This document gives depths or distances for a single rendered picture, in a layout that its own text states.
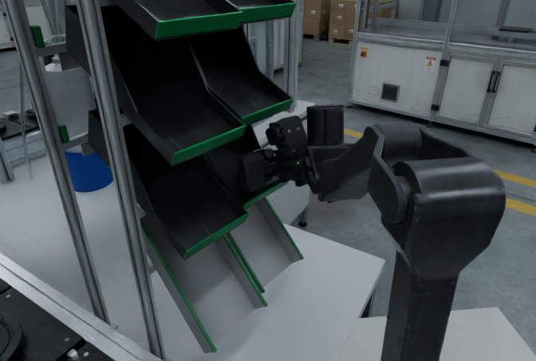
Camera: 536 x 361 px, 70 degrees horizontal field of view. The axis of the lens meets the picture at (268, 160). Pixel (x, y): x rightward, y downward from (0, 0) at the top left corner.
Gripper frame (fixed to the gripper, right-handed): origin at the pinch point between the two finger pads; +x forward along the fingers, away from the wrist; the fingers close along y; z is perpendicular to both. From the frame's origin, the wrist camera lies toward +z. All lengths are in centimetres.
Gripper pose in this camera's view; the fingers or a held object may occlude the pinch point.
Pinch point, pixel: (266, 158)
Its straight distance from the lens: 72.5
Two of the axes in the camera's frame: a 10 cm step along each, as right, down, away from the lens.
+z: -1.0, -9.7, -2.3
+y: -7.7, 2.2, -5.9
